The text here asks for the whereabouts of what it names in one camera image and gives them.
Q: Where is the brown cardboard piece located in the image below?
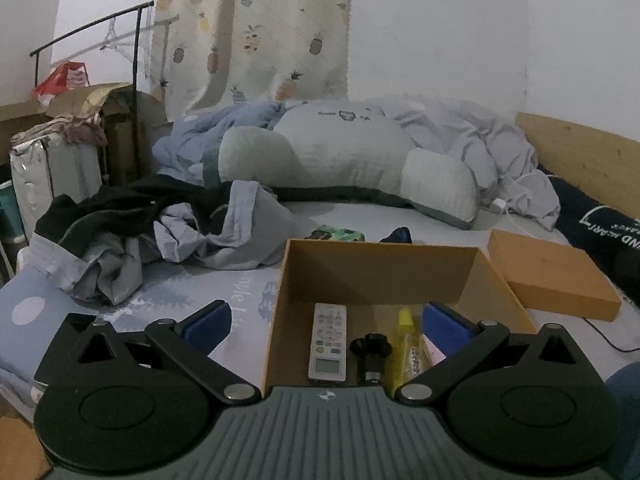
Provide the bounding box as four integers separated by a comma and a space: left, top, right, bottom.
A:
0, 415, 51, 480

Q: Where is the white clothes hanger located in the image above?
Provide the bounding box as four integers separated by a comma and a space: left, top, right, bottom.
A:
100, 17, 138, 53

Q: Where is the navy printed cloth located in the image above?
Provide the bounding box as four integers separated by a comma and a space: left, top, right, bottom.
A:
547, 175, 640, 306

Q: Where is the black knob part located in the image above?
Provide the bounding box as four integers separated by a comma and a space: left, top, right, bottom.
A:
350, 332, 393, 388

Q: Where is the black garment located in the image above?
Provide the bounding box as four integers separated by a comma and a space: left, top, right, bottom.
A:
34, 175, 236, 261

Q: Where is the wooden headboard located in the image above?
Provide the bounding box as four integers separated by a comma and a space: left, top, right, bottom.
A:
515, 112, 640, 211

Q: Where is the white remote control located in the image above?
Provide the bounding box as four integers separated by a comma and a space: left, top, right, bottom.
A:
307, 303, 348, 386

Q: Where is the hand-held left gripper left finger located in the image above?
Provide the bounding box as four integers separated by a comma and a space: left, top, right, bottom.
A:
34, 300, 263, 406

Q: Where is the pale green plush pillow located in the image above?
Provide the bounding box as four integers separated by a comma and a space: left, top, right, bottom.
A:
202, 100, 481, 231

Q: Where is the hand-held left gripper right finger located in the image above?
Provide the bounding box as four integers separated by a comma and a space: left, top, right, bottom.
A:
395, 301, 608, 406

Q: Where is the yellow bottle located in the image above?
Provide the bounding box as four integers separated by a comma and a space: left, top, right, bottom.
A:
387, 308, 431, 396

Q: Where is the green plastic toy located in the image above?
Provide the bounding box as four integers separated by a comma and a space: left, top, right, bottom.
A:
306, 224, 365, 242

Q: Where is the pink clothes pile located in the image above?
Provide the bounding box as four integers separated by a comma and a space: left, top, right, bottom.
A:
47, 115, 108, 147

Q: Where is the white charger cable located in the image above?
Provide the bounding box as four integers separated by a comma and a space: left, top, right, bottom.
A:
480, 175, 556, 241

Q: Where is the silver suitcase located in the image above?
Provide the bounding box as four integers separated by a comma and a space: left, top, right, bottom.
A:
9, 130, 103, 241

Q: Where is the black and grey clothes pile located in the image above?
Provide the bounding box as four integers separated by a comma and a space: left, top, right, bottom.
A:
30, 180, 296, 306

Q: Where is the pineapple print curtain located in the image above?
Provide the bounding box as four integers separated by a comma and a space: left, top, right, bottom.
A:
152, 0, 351, 121

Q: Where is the black cable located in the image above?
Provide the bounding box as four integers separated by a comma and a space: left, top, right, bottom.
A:
582, 317, 640, 353

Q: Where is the person's leg in jeans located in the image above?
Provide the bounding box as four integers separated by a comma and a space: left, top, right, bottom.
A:
605, 365, 640, 480

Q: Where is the red plastic bag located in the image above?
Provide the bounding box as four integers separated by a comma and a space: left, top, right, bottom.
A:
32, 61, 91, 101

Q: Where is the pink packet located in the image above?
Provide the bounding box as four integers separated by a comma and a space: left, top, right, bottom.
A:
422, 335, 447, 367

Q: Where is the crumpled grey quilt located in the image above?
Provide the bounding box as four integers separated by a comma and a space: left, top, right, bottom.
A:
152, 95, 561, 231

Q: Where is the brown cardboard box lid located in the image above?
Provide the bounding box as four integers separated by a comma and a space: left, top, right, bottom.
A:
487, 229, 623, 322

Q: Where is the teal bin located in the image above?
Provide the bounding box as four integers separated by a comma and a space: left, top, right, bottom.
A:
0, 180, 26, 246

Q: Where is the black metal clothes rack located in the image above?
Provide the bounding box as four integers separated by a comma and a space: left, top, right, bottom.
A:
30, 1, 181, 111

